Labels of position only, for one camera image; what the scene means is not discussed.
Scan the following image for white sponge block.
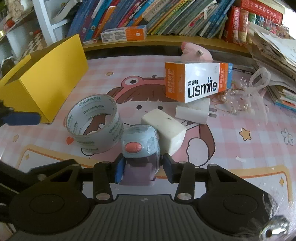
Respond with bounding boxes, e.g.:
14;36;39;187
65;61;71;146
140;108;187;156

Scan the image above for grey blue stamp toy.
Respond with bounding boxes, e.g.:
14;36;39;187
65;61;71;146
121;125;161;186

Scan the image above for white power adapter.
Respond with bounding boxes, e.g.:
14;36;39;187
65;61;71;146
175;97;217;125

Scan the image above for clear tape roll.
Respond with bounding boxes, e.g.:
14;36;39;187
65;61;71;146
65;94;124;154

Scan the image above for orange white usmile box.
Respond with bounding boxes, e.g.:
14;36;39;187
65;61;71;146
165;62;233;103

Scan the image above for pearl bead bag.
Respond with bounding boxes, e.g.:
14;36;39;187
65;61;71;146
215;67;271;123

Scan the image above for yellow cardboard box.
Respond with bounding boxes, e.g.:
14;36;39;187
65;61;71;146
1;35;88;123

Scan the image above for pink cartoon desk mat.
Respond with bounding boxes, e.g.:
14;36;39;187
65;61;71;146
1;56;295;212

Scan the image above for wooden chessboard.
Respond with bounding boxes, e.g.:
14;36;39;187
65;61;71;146
20;30;47;60

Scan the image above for pink plush pig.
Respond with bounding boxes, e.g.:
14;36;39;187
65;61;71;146
181;42;213;62

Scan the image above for row of leaning books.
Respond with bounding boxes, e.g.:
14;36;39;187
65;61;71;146
67;0;234;43

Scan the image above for toothpaste box on shelf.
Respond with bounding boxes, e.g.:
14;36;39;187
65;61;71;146
100;25;147;43

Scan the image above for stack of papers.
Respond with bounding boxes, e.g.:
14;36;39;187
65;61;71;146
247;22;295;111

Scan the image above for red dictionary books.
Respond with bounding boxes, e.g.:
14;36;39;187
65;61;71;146
222;0;285;45

